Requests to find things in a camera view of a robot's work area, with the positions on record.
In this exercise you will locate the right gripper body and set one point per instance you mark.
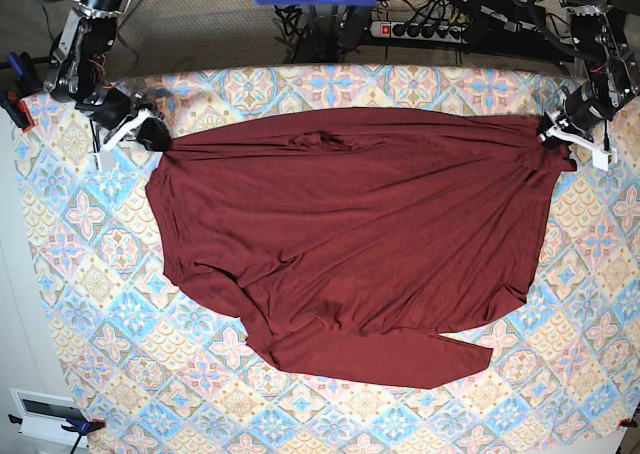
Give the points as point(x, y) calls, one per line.
point(115, 116)

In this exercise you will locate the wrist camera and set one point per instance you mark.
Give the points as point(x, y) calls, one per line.
point(103, 161)
point(603, 160)

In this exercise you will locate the white power strip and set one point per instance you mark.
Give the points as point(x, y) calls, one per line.
point(441, 32)

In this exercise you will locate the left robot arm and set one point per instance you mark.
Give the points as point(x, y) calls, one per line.
point(598, 39)

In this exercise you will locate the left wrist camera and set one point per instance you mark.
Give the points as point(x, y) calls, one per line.
point(603, 160)

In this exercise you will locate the blue clamp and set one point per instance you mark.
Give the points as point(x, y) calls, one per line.
point(75, 426)
point(12, 100)

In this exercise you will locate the patterned tablecloth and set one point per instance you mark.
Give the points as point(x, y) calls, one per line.
point(167, 376)

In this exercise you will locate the white floor vent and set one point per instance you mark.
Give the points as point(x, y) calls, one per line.
point(44, 415)

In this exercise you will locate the blue clamp lower left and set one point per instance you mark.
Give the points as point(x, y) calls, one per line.
point(75, 426)

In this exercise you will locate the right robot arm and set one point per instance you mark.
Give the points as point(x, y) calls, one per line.
point(76, 74)

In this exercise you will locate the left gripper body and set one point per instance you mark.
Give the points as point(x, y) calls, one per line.
point(578, 113)

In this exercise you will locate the blue clamp upper left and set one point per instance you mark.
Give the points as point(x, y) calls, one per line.
point(12, 100)

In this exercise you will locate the orange clamp right edge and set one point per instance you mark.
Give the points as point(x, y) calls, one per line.
point(628, 423)

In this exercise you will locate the maroon t-shirt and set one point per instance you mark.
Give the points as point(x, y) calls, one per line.
point(354, 243)

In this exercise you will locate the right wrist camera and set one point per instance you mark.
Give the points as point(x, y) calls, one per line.
point(103, 161)

